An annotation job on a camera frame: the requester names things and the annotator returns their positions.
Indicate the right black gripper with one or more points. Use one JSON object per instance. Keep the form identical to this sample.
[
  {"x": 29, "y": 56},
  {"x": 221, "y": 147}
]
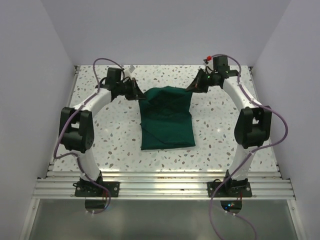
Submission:
[{"x": 196, "y": 86}]

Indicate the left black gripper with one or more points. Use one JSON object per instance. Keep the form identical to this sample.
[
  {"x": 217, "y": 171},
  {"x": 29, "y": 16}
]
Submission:
[{"x": 136, "y": 94}]

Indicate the green surgical drape cloth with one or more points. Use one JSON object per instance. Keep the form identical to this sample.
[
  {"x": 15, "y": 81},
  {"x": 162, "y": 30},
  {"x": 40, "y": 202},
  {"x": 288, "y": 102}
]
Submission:
[{"x": 166, "y": 121}]

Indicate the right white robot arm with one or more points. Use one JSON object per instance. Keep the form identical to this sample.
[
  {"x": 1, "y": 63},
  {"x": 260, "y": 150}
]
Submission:
[{"x": 253, "y": 125}]

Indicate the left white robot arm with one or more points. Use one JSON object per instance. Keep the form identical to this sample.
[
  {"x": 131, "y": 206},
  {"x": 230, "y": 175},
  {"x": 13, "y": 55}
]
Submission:
[{"x": 76, "y": 127}]

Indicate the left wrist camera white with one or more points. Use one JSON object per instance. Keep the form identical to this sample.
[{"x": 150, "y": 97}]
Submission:
[{"x": 128, "y": 71}]

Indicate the right wrist camera red-capped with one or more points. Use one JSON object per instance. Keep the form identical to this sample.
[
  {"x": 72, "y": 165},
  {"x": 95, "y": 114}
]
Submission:
[{"x": 208, "y": 62}]

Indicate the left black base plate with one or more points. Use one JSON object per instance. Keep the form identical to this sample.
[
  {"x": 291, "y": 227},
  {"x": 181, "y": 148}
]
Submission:
[{"x": 87, "y": 189}]

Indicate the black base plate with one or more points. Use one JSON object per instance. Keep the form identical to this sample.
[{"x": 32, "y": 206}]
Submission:
[
  {"x": 231, "y": 189},
  {"x": 87, "y": 189}
]

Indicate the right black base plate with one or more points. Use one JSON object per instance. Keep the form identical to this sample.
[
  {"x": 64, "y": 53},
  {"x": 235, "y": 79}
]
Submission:
[{"x": 231, "y": 189}]

